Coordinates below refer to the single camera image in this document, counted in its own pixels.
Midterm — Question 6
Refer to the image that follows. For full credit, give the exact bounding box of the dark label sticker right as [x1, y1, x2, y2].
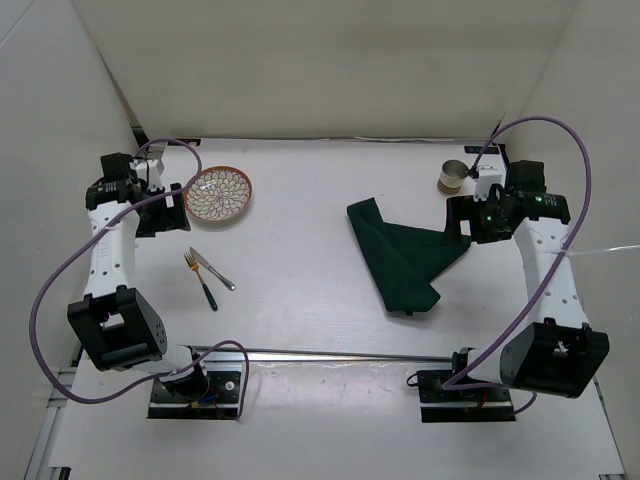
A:
[464, 145, 500, 155]

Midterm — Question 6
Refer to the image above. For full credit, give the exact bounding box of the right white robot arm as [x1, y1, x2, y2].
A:
[442, 161, 610, 400]

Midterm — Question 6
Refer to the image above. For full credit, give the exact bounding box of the metal cup with cork base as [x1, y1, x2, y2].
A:
[437, 159, 468, 195]

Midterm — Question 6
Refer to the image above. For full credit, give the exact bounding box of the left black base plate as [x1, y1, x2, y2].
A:
[147, 351, 250, 421]

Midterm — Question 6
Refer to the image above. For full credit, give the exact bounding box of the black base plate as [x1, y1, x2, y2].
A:
[406, 370, 516, 424]
[147, 351, 250, 421]

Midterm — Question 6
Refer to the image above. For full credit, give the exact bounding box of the silver table knife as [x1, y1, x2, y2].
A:
[189, 247, 236, 291]

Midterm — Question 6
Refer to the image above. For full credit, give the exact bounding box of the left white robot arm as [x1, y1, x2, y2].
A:
[67, 153, 210, 400]

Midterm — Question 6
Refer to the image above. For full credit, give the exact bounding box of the floral patterned ceramic plate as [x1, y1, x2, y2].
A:
[184, 166, 253, 223]

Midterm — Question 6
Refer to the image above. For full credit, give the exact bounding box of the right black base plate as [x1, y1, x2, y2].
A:
[406, 370, 516, 424]

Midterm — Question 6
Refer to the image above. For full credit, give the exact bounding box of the dark green cloth napkin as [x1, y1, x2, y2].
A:
[347, 198, 471, 316]

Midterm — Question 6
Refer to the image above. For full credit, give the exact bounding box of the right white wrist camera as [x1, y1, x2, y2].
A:
[473, 165, 504, 202]

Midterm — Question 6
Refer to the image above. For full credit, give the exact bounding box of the metal rail bar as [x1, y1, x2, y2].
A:
[179, 343, 456, 362]

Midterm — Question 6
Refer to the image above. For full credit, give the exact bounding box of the gold fork with green handle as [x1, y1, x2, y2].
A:
[184, 252, 218, 312]

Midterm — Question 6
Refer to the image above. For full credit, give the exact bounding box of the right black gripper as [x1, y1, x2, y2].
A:
[441, 193, 512, 247]

